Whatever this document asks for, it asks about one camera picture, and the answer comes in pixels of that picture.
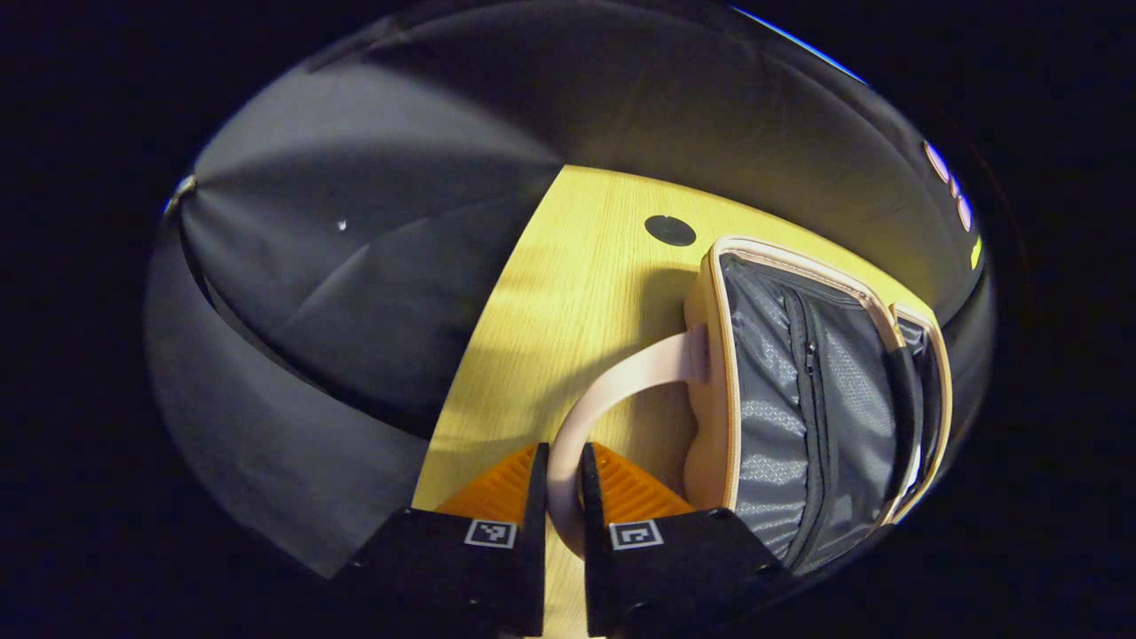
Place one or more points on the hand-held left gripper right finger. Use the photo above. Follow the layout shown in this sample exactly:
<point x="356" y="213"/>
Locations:
<point x="593" y="524"/>

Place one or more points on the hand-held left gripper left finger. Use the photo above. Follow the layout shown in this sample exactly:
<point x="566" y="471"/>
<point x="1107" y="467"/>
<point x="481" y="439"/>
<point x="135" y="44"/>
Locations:
<point x="537" y="524"/>

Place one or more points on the black backdrop cloth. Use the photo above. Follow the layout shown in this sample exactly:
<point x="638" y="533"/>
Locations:
<point x="355" y="222"/>

